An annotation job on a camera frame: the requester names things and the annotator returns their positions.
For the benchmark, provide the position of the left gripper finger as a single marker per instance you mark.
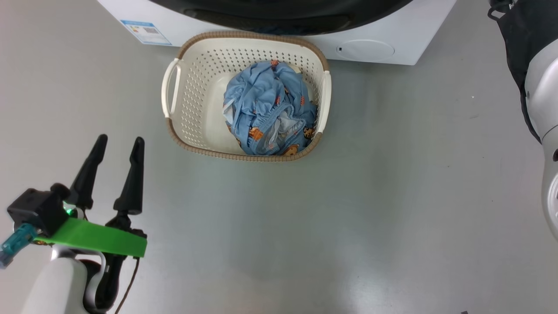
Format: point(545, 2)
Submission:
point(89, 174)
point(131, 183)

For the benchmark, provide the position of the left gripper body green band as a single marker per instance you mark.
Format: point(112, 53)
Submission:
point(100, 237)

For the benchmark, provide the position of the blue bear-print clothes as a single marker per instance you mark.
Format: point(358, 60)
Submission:
point(261, 100)

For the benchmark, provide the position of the dark round glass washer door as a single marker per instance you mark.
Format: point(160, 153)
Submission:
point(279, 13)

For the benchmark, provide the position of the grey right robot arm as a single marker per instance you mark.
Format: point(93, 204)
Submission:
point(542, 87)

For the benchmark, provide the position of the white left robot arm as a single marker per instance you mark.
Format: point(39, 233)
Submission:
point(52, 288)

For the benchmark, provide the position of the cream perforated laundry basket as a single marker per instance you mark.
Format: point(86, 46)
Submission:
point(196, 87)

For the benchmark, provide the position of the white front-load washing machine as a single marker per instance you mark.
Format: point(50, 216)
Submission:
point(392, 26)

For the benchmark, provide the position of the blue energy label sticker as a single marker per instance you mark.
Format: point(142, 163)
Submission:
point(146, 32)

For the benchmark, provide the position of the round white filter cover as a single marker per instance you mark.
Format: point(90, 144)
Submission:
point(366, 50)

